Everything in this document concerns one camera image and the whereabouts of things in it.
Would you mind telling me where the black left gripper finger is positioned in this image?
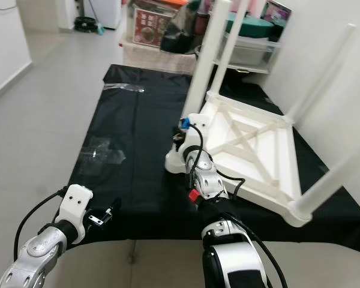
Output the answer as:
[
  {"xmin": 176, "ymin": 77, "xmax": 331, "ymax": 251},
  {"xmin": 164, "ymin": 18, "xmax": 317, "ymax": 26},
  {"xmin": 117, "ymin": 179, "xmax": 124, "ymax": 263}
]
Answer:
[{"xmin": 100, "ymin": 197, "xmax": 122, "ymax": 222}]

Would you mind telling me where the black table cloth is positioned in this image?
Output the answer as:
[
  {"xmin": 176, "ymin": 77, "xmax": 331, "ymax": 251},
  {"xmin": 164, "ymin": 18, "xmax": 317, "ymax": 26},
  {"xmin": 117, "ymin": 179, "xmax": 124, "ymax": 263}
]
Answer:
[{"xmin": 77, "ymin": 62, "xmax": 360, "ymax": 257}]

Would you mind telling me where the crossed clear tape patch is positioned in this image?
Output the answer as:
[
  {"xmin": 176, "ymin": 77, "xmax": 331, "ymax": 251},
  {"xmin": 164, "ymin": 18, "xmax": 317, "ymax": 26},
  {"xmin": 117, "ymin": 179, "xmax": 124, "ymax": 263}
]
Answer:
[{"xmin": 82, "ymin": 136, "xmax": 128, "ymax": 176}]

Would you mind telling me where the clear tape strip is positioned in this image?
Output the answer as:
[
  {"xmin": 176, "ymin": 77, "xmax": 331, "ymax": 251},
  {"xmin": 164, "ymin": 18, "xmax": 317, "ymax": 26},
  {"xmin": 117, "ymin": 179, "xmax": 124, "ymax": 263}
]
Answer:
[{"xmin": 102, "ymin": 83, "xmax": 146, "ymax": 93}]

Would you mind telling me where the white plastic table top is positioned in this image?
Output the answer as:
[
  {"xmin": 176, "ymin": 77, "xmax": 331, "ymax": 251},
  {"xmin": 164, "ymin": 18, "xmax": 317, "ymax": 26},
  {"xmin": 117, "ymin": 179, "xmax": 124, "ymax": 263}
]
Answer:
[{"xmin": 164, "ymin": 92, "xmax": 314, "ymax": 228}]

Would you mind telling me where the beige patterned cloth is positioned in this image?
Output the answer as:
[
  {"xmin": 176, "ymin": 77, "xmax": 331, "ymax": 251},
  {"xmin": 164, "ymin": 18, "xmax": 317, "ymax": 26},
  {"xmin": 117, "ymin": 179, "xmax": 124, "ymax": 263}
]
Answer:
[{"xmin": 120, "ymin": 42, "xmax": 200, "ymax": 74}]

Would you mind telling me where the black plastic bag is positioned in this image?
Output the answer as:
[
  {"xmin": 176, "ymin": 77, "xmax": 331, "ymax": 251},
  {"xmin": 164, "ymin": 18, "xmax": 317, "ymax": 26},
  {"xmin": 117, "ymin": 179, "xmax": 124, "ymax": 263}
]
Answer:
[{"xmin": 158, "ymin": 0, "xmax": 206, "ymax": 54}]

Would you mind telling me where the red printed food box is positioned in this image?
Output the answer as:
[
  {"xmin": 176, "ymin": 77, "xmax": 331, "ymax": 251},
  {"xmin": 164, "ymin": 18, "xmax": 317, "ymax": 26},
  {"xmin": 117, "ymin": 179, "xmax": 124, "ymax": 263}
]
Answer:
[{"xmin": 133, "ymin": 8, "xmax": 175, "ymax": 48}]

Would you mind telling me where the clear plastic container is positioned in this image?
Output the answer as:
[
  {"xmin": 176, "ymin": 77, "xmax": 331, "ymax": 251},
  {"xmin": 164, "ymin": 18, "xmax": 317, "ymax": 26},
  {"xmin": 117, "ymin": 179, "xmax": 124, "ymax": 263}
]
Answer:
[{"xmin": 212, "ymin": 33, "xmax": 283, "ymax": 70}]

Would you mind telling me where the clear storage box orange lid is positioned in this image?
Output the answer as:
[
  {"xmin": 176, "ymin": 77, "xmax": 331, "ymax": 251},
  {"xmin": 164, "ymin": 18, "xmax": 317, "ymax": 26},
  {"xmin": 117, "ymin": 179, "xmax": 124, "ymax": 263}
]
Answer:
[{"xmin": 125, "ymin": 0, "xmax": 190, "ymax": 49}]

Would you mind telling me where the green pot with lid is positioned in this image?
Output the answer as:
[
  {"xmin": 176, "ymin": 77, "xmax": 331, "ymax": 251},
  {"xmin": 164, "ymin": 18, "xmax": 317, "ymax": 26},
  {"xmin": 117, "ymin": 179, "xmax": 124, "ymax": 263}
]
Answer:
[{"xmin": 224, "ymin": 13, "xmax": 277, "ymax": 38}]

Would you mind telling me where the white appliance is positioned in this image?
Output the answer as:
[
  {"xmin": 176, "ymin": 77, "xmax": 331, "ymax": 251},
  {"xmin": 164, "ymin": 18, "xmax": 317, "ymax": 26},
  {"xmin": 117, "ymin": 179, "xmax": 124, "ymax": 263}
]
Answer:
[{"xmin": 83, "ymin": 0, "xmax": 123, "ymax": 30}]

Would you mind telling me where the dark purple printed box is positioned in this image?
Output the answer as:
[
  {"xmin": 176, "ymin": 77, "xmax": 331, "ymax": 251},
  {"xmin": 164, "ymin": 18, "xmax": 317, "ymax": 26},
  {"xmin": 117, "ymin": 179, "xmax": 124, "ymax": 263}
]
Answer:
[{"xmin": 260, "ymin": 0, "xmax": 293, "ymax": 40}]

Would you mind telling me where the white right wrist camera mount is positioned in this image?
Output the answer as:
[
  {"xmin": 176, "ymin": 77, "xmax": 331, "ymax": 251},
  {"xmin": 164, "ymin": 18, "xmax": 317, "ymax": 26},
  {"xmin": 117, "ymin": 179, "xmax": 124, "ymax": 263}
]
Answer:
[{"xmin": 179, "ymin": 113, "xmax": 206, "ymax": 159}]

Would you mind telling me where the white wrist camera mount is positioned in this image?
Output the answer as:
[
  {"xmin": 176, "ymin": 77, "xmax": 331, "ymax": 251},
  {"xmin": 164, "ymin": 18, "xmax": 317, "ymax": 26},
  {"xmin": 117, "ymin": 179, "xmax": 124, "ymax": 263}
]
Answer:
[
  {"xmin": 55, "ymin": 184, "xmax": 94, "ymax": 241},
  {"xmin": 179, "ymin": 113, "xmax": 206, "ymax": 159}
]

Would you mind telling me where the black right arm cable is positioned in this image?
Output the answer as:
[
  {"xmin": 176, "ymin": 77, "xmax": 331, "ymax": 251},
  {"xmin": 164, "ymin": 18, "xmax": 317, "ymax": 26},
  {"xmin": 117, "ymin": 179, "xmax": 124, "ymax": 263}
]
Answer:
[{"xmin": 184, "ymin": 122, "xmax": 248, "ymax": 206}]

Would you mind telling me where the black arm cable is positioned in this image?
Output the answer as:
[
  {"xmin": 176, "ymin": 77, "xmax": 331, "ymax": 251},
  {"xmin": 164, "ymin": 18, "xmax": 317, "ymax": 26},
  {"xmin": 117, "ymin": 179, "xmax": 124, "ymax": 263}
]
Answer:
[
  {"xmin": 184, "ymin": 122, "xmax": 248, "ymax": 206},
  {"xmin": 13, "ymin": 188, "xmax": 68, "ymax": 260}
]

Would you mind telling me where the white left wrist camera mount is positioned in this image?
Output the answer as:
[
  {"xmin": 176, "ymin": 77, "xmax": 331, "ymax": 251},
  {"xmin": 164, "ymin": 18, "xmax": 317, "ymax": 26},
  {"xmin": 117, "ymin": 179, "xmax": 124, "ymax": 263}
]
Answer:
[{"xmin": 55, "ymin": 184, "xmax": 94, "ymax": 241}]

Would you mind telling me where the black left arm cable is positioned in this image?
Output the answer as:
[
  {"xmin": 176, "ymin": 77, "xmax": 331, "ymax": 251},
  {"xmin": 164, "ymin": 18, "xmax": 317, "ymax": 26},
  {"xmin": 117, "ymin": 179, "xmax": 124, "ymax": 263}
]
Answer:
[{"xmin": 13, "ymin": 188, "xmax": 68, "ymax": 260}]

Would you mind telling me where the coiled black hose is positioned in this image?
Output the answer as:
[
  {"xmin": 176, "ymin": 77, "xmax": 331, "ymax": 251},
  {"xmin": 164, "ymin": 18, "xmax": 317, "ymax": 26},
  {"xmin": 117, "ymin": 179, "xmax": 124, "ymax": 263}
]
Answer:
[{"xmin": 73, "ymin": 16, "xmax": 103, "ymax": 33}]

